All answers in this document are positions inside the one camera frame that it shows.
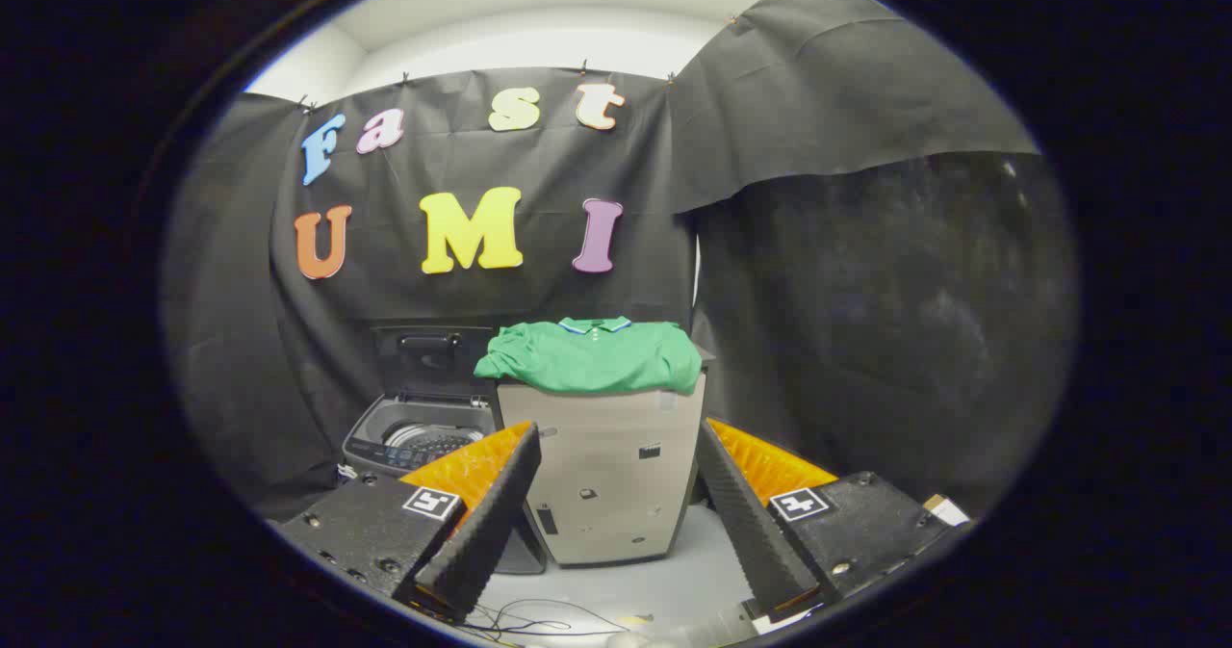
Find black backdrop cloth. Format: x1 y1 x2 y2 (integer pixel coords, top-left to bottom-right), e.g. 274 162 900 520
162 0 1079 524

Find grey top-load washing machine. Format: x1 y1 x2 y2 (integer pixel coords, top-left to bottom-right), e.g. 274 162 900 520
342 393 548 575

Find thin black cables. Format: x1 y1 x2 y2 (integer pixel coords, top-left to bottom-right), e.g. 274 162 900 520
462 598 636 641

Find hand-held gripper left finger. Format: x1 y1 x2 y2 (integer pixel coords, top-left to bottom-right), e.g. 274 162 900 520
274 421 543 625

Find beige cabinet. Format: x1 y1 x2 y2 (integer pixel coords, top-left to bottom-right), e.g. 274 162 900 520
496 378 711 567

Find green polo shirt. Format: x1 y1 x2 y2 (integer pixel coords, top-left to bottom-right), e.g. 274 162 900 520
474 316 704 397

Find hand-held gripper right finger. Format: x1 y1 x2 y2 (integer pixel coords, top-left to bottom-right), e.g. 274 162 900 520
695 417 973 625

